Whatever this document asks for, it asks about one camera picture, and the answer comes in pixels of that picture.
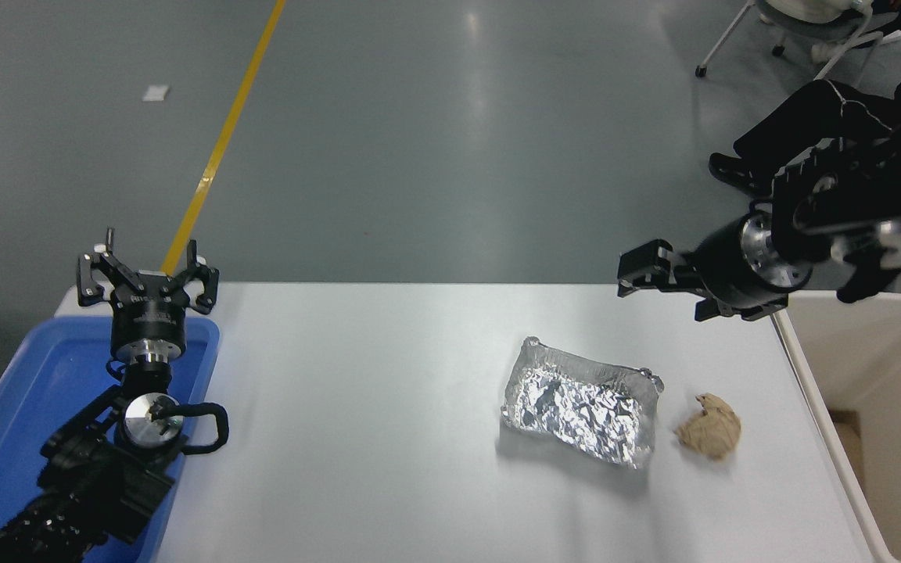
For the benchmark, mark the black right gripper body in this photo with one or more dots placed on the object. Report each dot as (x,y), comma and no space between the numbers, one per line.
(728,266)

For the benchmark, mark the blue plastic tray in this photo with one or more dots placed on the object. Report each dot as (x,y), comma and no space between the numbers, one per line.
(28,391)

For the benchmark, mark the crumpled silver foil tray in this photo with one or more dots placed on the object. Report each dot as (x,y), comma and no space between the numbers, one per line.
(579,403)

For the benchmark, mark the person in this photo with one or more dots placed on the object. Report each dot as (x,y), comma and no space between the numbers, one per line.
(795,117)
(810,9)

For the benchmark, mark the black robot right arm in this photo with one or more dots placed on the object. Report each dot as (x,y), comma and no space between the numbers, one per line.
(857,203)

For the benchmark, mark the large pale plastic bin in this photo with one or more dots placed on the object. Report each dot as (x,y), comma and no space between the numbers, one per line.
(881,367)

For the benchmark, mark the crumpled tan paper ball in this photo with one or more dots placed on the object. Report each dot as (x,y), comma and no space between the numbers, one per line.
(708,430)

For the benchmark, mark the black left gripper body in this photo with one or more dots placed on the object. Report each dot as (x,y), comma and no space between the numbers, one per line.
(148,327)

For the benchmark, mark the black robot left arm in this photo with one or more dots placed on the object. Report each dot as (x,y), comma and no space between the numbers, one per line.
(91,477)

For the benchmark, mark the white rolling chair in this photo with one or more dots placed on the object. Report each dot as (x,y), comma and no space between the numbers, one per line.
(724,39)

